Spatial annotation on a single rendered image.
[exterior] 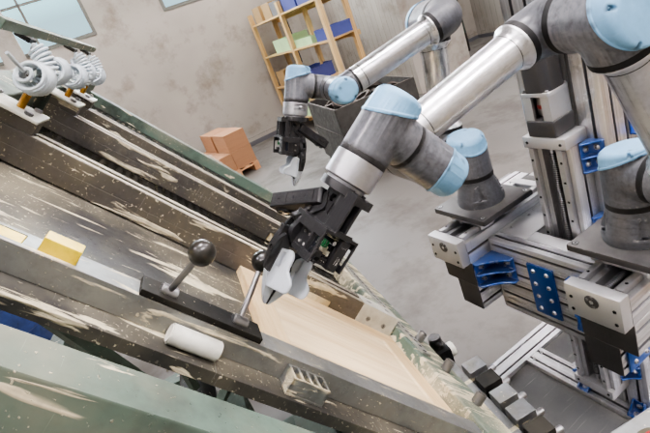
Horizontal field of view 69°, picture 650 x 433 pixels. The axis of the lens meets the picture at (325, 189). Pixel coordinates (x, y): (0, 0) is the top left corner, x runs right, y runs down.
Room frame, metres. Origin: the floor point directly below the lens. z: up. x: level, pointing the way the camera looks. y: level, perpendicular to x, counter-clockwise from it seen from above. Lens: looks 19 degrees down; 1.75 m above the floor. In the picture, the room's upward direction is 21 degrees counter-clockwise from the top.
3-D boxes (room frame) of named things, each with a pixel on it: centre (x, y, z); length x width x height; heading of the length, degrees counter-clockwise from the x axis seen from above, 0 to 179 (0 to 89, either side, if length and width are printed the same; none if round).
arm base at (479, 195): (1.41, -0.47, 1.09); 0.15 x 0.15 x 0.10
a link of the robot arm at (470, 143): (1.41, -0.47, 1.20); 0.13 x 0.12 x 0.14; 9
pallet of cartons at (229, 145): (7.36, 1.36, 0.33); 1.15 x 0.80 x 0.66; 24
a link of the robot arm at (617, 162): (0.94, -0.66, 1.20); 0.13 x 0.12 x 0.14; 15
